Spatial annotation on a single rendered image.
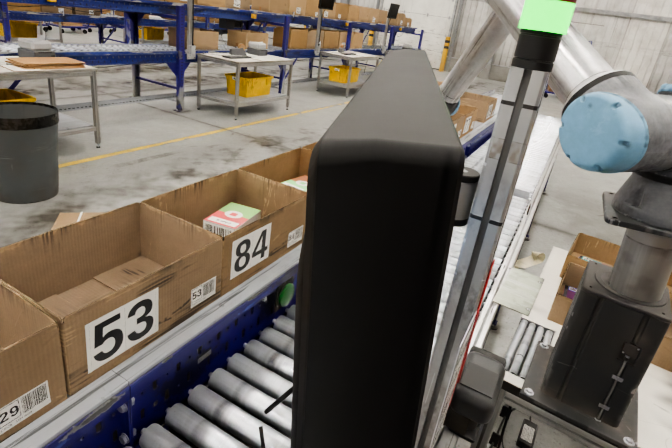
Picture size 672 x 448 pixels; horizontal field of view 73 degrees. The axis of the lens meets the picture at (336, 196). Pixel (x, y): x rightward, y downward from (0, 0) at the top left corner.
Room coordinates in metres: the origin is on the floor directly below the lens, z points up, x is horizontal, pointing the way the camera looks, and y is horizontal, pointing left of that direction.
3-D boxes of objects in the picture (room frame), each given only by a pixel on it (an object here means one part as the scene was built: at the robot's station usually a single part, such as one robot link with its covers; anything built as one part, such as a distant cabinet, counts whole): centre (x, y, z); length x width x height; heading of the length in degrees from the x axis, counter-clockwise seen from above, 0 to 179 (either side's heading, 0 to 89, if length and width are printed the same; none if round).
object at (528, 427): (1.45, -0.96, 0.02); 0.15 x 0.06 x 0.03; 150
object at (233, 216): (1.26, 0.31, 0.92); 0.16 x 0.11 x 0.07; 164
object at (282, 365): (0.84, -0.05, 0.72); 0.52 x 0.05 x 0.05; 64
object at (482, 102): (3.99, -1.08, 0.96); 0.39 x 0.29 x 0.17; 154
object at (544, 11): (0.54, -0.20, 1.62); 0.05 x 0.05 x 0.06
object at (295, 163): (1.53, 0.12, 0.96); 0.39 x 0.29 x 0.17; 154
